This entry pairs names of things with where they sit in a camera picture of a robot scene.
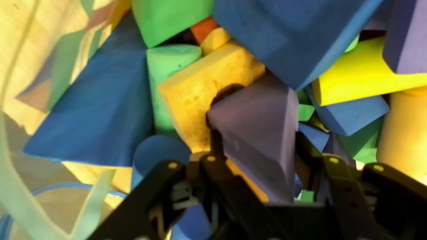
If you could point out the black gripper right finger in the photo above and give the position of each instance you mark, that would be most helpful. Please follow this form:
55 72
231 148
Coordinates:
368 204

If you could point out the colourful toy pile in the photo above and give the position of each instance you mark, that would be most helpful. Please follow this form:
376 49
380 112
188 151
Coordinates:
26 67

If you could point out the blue foam cylinder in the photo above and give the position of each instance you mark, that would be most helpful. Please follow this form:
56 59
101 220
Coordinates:
155 151

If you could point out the purple triangle foam block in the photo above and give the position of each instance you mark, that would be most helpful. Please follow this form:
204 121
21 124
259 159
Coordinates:
257 128

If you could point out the flat yellow foam block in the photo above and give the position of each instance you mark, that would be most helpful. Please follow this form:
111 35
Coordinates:
360 75

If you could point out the yellow foam block with notch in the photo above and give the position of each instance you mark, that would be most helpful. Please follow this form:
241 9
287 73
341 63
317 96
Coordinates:
200 84

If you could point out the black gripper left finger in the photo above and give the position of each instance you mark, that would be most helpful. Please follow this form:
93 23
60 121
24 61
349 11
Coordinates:
213 200

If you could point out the green foam cylinder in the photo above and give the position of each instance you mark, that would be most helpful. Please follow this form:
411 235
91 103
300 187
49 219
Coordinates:
167 67

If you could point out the small blue foam block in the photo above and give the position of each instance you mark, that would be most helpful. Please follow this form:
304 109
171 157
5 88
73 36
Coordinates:
351 115

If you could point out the yellow foam cylinder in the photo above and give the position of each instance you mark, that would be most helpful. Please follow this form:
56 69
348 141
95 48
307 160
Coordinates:
404 133

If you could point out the large blue foam wedge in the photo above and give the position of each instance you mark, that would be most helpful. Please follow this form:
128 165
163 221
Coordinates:
101 111

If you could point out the green foam block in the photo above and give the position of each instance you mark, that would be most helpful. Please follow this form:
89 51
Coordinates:
168 20

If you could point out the large blue foam block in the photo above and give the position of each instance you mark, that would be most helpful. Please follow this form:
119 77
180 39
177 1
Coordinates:
288 35

